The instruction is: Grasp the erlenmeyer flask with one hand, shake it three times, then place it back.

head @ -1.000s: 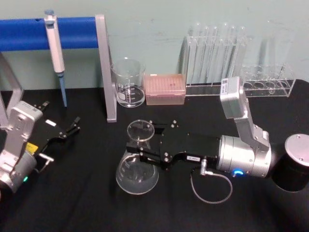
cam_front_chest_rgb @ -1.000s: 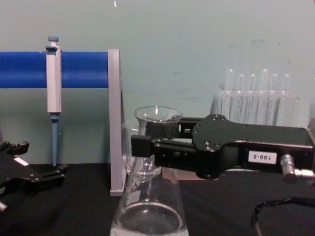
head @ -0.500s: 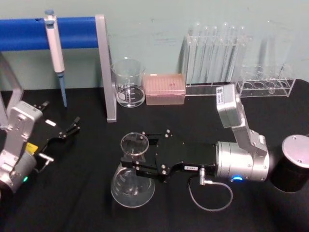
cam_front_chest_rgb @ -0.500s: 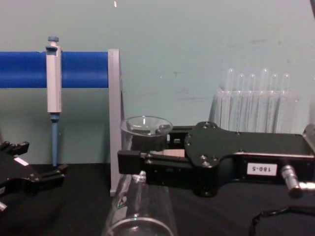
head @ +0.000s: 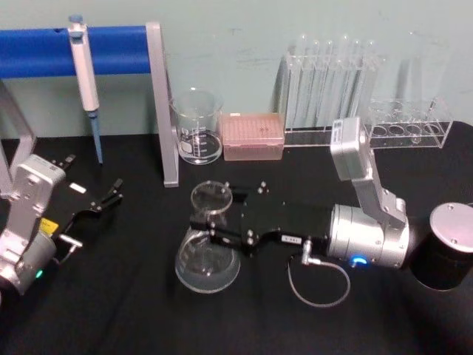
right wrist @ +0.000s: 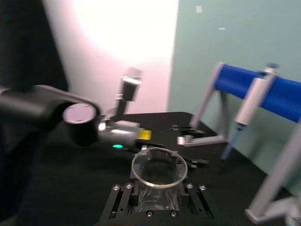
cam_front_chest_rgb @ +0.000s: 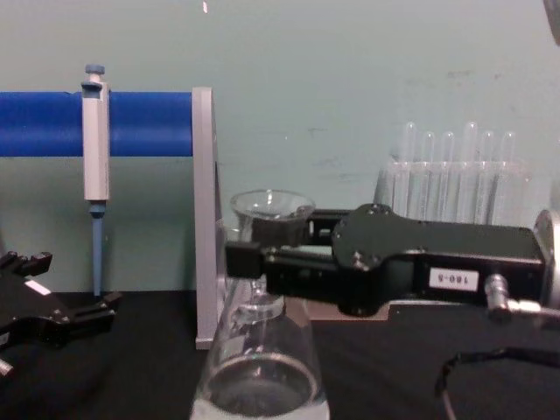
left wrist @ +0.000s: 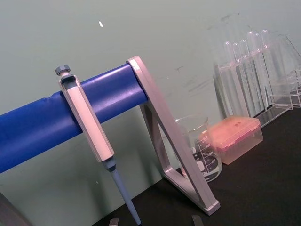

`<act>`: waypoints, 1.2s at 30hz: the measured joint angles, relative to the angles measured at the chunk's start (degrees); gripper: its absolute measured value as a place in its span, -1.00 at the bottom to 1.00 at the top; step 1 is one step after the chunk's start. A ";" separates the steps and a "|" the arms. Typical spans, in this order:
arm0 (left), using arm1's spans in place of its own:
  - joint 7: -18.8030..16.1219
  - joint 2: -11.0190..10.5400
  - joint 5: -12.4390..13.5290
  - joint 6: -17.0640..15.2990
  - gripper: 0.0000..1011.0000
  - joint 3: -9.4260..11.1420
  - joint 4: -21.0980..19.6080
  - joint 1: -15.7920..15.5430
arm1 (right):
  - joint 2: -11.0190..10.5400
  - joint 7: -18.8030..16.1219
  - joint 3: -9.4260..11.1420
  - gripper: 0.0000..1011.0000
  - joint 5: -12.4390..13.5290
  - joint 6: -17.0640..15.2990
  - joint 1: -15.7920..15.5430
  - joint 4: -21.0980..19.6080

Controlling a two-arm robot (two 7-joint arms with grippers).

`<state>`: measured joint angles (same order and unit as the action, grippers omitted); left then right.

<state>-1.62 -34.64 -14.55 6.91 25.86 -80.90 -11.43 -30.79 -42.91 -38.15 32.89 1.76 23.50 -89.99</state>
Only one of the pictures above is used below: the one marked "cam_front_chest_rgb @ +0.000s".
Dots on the grey stand end plate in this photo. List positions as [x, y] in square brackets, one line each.
[205, 197]

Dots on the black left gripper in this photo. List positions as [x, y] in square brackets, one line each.
[30, 315]

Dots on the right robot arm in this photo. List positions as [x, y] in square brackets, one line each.
[553, 258]

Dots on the black table cloth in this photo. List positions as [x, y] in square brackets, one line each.
[131, 376]

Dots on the blue stand bar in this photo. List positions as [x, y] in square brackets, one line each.
[149, 122]

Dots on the clear test tube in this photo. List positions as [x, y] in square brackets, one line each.
[487, 151]
[447, 151]
[429, 151]
[411, 144]
[471, 144]
[507, 151]

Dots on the clear glass conical flask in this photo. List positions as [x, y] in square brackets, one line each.
[262, 350]

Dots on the clear glass funnel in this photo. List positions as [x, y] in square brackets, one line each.
[271, 205]

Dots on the clear plastic tube rack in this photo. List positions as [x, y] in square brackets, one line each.
[389, 192]

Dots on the grey and blue pipette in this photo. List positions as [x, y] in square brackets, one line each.
[96, 149]

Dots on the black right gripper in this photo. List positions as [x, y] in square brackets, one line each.
[437, 254]

